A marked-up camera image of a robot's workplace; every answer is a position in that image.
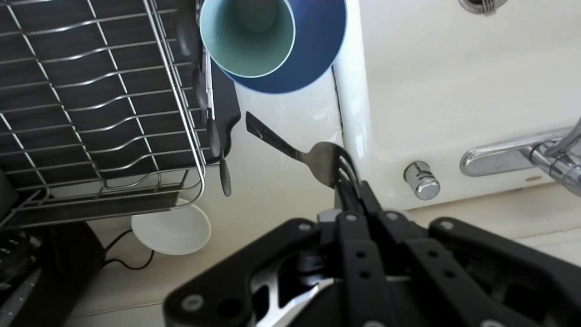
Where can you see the small white plate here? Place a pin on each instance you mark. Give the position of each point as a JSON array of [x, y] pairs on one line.
[[173, 229]]

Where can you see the chrome faucet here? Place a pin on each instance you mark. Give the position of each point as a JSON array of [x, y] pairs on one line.
[[496, 160]]

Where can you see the light teal cup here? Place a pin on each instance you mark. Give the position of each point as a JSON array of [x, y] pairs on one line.
[[248, 54]]

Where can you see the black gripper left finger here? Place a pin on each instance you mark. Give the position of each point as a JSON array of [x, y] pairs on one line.
[[351, 265]]

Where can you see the white ceramic sink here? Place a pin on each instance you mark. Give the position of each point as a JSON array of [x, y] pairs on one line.
[[437, 78]]

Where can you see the grey metal fork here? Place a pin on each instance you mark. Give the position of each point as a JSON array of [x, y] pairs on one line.
[[320, 160]]

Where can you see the blue bowl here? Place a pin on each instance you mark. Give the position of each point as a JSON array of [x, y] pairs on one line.
[[315, 47]]

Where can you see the metal sink drain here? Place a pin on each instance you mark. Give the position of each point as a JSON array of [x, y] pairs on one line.
[[482, 4]]

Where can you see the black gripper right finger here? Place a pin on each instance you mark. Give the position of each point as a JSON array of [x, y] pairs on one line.
[[437, 265]]

